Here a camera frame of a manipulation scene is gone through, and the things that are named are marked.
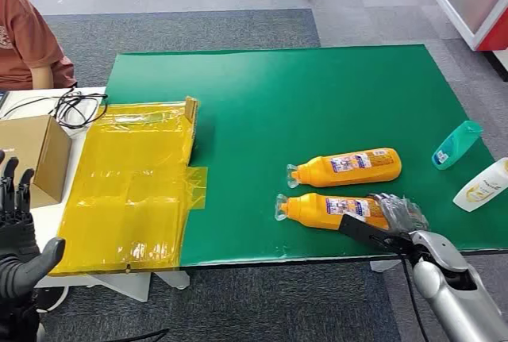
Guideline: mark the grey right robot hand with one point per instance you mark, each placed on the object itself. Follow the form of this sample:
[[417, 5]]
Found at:
[[401, 213]]

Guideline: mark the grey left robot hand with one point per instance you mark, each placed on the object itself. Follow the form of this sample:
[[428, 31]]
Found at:
[[16, 271]]

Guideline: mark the orange detergent bottle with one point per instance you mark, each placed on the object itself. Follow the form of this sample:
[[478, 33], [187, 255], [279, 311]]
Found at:
[[317, 170], [313, 211]]

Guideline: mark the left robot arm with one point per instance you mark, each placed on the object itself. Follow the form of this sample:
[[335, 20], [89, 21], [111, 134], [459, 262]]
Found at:
[[16, 326]]

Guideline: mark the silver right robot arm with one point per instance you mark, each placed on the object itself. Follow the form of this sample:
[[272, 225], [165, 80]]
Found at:
[[456, 297]]

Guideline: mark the teal plastic bottle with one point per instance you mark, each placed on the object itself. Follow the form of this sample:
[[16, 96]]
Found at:
[[456, 145]]

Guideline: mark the white shampoo bottle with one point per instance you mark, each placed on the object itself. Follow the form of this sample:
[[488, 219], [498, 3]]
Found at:
[[482, 187]]

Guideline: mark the white table foot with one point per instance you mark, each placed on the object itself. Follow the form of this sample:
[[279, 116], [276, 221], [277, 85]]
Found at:
[[383, 265]]

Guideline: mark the brown cardboard box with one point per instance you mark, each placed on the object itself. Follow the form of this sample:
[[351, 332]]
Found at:
[[28, 145]]

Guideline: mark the white table base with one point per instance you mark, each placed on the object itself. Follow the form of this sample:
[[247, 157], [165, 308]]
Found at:
[[130, 284]]

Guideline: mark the yellow taped cardboard tray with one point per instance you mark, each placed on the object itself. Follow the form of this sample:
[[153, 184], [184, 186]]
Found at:
[[127, 192]]

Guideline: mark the green table mat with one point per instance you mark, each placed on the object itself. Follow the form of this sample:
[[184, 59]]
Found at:
[[278, 92]]

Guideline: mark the seated person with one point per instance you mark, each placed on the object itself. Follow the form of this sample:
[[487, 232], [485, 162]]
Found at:
[[23, 29]]

